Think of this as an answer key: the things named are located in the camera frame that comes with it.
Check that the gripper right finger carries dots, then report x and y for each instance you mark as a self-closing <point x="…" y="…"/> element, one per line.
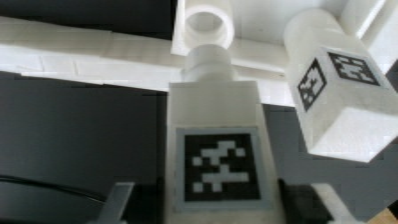
<point x="313" y="204"/>

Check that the white chair leg with tag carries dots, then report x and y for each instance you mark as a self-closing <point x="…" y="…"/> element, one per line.
<point x="221" y="181"/>

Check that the white U-shaped obstacle fence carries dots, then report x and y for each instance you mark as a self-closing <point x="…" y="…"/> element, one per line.
<point x="102" y="57"/>

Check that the white chair seat part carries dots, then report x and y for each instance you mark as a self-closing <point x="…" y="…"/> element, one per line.
<point x="242" y="25"/>

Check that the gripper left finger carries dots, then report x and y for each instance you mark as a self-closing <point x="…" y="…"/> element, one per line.
<point x="132" y="205"/>

